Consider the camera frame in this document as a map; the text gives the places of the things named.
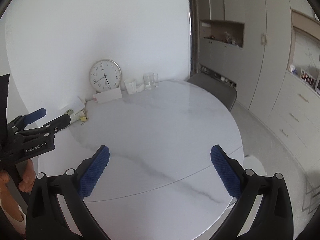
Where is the tall grey wall cabinet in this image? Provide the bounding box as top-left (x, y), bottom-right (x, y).
top-left (196, 0), bottom-right (291, 122)

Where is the white drawer cabinet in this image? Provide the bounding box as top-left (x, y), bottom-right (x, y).
top-left (265, 69), bottom-right (320, 170)

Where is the white mug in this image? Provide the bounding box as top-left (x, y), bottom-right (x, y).
top-left (124, 79), bottom-right (137, 95)

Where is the grey dining chair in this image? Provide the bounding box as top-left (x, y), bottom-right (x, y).
top-left (187, 73), bottom-right (237, 111)

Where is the person left hand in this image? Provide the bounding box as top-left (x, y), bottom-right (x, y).
top-left (1, 159), bottom-right (36, 193)

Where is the clear glass cup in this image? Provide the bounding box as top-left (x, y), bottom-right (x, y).
top-left (143, 72), bottom-right (158, 90)

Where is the paper stack with pens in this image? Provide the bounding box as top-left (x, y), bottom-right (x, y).
top-left (59, 96), bottom-right (86, 124)

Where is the round white wall clock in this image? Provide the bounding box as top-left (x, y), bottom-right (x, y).
top-left (89, 59), bottom-right (122, 93)

